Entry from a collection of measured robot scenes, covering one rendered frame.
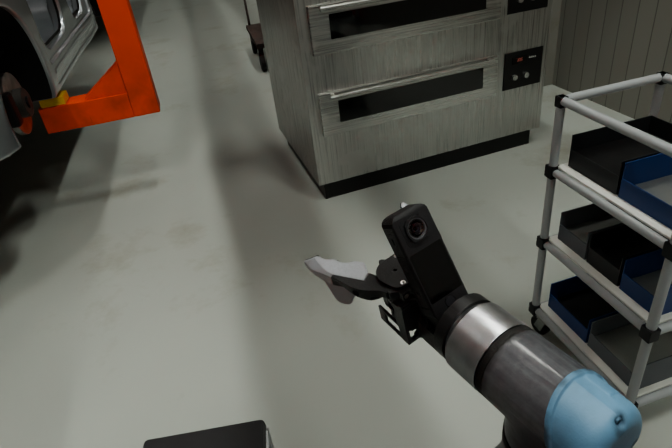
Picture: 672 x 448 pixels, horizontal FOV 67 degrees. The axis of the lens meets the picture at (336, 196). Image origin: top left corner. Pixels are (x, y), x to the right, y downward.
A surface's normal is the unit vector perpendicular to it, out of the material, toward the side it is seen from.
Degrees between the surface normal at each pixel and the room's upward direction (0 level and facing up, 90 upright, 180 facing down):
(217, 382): 0
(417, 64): 90
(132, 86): 90
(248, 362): 0
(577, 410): 26
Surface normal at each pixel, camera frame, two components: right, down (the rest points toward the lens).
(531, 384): -0.61, -0.44
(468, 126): 0.33, 0.45
